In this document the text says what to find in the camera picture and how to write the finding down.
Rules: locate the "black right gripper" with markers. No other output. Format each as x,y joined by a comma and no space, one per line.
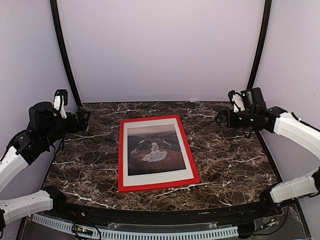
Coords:
222,114

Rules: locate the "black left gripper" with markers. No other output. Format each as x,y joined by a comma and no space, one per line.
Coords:
82,124

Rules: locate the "red wooden picture frame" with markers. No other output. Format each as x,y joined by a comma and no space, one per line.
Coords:
121,160

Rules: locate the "dark flower photo print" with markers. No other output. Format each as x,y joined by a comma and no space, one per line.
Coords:
153,149

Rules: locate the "white photo mat board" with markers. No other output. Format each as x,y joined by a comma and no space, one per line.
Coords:
150,181

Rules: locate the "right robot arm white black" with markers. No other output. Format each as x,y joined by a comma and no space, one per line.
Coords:
250,110

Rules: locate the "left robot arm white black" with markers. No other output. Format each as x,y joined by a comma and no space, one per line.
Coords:
46,126

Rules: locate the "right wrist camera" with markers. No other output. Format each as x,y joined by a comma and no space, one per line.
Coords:
237,101

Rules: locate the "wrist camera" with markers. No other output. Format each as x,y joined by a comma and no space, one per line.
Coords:
237,101
60,101

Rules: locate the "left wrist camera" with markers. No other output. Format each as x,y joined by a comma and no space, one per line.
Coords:
60,101

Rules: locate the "left black corner post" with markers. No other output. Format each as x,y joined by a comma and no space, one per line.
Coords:
63,51

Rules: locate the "black corner post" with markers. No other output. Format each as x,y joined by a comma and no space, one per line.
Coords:
260,43
63,51

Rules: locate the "black front table rail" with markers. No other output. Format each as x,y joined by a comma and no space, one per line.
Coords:
241,214

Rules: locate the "white slotted cable duct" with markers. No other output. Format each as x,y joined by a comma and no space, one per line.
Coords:
99,233

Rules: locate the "right black corner post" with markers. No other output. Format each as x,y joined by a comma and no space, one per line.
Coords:
260,43

